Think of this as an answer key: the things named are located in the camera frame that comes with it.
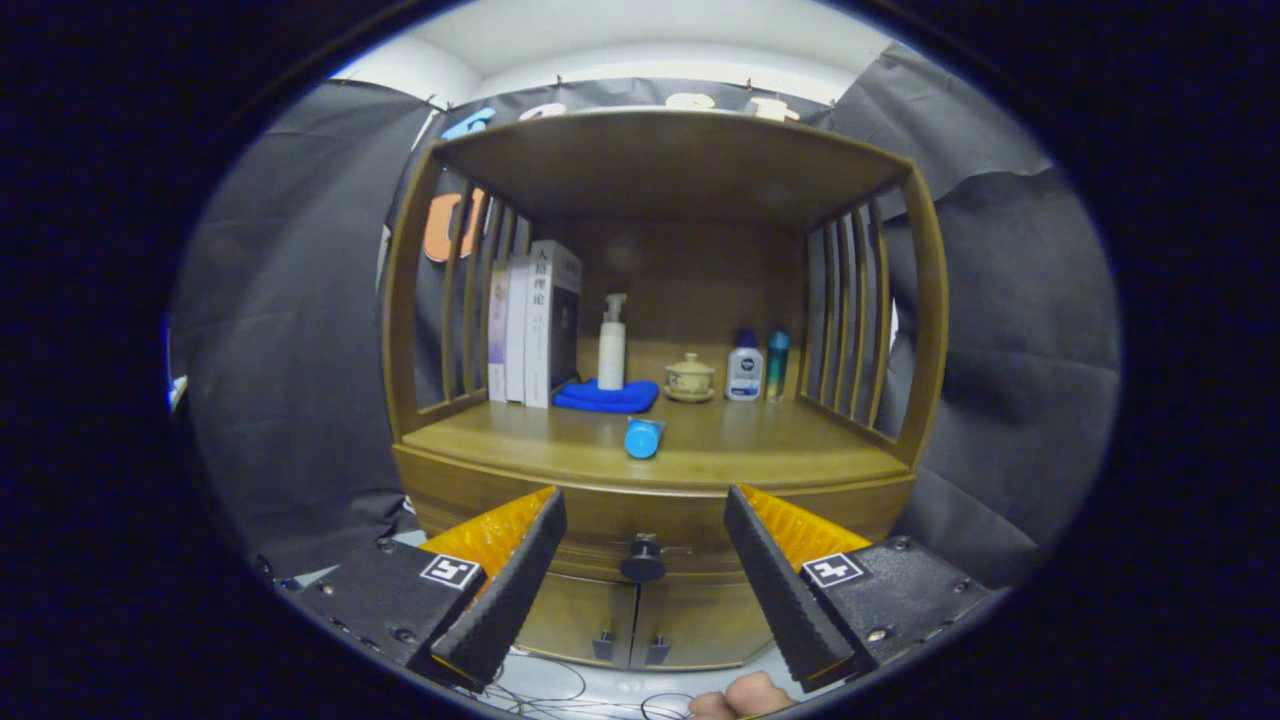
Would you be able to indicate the blue cleanser tube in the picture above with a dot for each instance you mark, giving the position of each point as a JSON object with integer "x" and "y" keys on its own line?
{"x": 642, "y": 440}

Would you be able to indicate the pale purple book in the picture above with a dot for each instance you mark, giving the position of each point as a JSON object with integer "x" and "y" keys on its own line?
{"x": 497, "y": 330}

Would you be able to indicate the white pump bottle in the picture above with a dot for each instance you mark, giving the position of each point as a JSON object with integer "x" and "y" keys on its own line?
{"x": 611, "y": 355}

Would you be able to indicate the thick white book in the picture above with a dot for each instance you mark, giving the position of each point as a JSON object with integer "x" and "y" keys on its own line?
{"x": 545, "y": 320}

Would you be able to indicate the thin white book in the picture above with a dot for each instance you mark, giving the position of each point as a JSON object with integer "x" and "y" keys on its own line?
{"x": 517, "y": 330}

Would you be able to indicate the lidded ceramic tea cup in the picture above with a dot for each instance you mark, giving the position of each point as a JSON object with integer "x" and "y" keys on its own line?
{"x": 690, "y": 378}

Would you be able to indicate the wooden countertop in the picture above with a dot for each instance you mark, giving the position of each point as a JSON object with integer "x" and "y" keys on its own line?
{"x": 760, "y": 445}

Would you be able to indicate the blue folded cloth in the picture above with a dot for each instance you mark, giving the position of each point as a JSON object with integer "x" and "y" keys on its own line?
{"x": 600, "y": 398}

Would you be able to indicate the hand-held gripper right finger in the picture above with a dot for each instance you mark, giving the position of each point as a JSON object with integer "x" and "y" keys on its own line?
{"x": 780, "y": 590}

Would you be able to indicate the teal spray bottle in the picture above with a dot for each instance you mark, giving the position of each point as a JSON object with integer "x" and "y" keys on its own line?
{"x": 777, "y": 365}

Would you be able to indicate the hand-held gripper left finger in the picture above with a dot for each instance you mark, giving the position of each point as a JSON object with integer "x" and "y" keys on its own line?
{"x": 510, "y": 600}

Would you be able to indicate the wooden cabinet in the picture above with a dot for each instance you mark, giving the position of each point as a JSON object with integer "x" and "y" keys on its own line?
{"x": 680, "y": 270}

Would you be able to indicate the white lotion bottle blue cap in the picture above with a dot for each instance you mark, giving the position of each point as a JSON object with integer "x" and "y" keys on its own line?
{"x": 744, "y": 372}

